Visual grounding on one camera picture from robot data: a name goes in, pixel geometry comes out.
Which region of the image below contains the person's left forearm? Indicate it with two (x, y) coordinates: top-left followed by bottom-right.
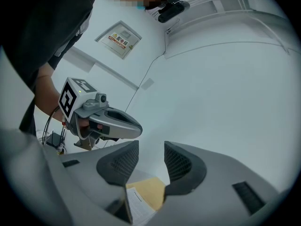
(34, 62), (68, 123)

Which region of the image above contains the yellow and white booklet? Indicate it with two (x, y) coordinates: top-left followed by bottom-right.
(126, 186), (157, 226)

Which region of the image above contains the black router with antennas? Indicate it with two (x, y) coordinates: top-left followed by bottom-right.
(44, 130), (66, 150)

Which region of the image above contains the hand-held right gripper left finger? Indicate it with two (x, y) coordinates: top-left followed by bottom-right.
(47, 139), (140, 226)

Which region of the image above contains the white wall plate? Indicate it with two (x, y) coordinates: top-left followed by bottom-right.
(141, 78), (155, 91)

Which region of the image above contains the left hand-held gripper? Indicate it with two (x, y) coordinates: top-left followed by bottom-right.
(58, 77), (143, 151)

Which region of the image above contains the black head-mounted camera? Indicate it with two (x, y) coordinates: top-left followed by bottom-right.
(144, 0), (190, 24)

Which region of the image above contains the white wall electrical panel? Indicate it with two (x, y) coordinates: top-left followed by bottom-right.
(94, 20), (143, 60)

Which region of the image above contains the thin wall cable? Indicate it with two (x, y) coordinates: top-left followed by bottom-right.
(124, 19), (181, 113)

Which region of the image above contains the person's black shirt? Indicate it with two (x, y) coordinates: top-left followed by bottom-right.
(0, 0), (104, 136)

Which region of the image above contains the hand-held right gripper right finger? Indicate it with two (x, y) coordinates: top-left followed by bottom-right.
(150, 140), (278, 226)

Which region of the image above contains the person's left hand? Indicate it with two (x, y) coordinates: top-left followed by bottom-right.
(77, 117), (104, 137)

